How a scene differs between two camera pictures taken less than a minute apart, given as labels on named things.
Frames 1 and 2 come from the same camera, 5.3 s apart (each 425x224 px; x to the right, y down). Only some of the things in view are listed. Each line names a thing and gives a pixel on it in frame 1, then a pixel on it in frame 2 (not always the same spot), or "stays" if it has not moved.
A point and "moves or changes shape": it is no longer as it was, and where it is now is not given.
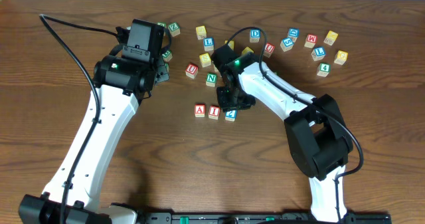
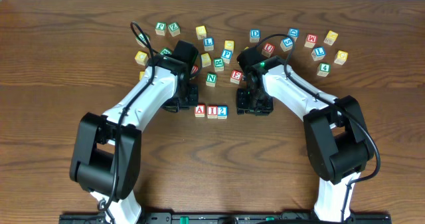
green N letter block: x=211 y=79 stays
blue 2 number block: x=231 y=115 moves or changes shape
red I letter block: x=214 y=112 stays
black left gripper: x=162 y=74 → x=192 y=102
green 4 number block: x=323 y=69 stays
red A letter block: x=200 y=110 stays
